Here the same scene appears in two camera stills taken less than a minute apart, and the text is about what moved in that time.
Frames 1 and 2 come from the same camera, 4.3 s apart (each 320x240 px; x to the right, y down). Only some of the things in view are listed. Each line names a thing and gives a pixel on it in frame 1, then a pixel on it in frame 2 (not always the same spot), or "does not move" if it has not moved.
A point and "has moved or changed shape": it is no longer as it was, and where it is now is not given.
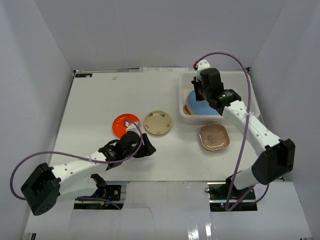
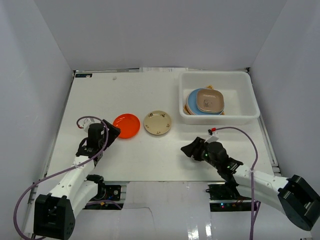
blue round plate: (200, 107) does not move
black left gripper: (146, 149) → (110, 132)
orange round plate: (118, 126) does not move
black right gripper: (197, 83) → (194, 148)
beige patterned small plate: (157, 122) does not move
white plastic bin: (237, 81) does not move
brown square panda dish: (214, 136) has moved or changed shape
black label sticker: (83, 75) does not move
